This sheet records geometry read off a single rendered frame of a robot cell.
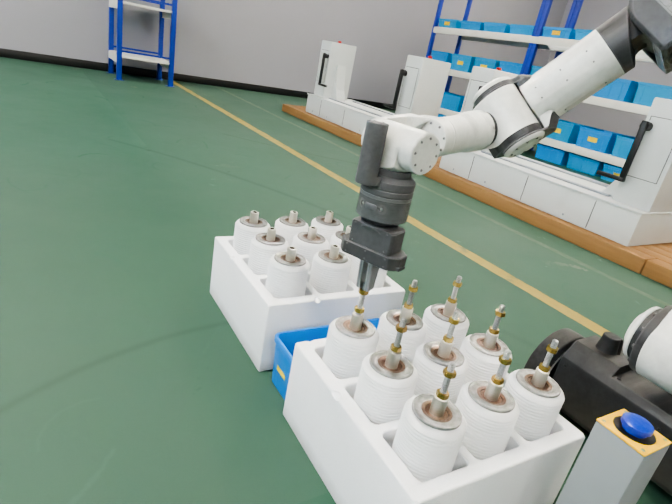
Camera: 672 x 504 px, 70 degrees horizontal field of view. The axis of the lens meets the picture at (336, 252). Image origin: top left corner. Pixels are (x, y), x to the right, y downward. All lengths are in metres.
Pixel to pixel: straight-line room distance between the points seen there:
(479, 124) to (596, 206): 2.10
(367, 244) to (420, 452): 0.33
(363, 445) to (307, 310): 0.42
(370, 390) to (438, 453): 0.15
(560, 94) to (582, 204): 2.07
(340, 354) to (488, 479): 0.31
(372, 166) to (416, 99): 3.35
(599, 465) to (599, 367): 0.44
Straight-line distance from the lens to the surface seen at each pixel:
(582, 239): 2.91
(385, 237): 0.80
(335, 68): 5.25
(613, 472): 0.81
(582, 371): 1.23
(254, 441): 1.02
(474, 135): 0.89
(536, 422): 0.93
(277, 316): 1.10
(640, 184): 2.93
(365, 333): 0.90
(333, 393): 0.87
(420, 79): 4.08
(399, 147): 0.75
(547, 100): 0.95
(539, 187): 3.14
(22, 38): 6.70
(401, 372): 0.82
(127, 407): 1.08
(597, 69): 0.95
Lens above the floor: 0.71
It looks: 22 degrees down
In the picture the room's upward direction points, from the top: 11 degrees clockwise
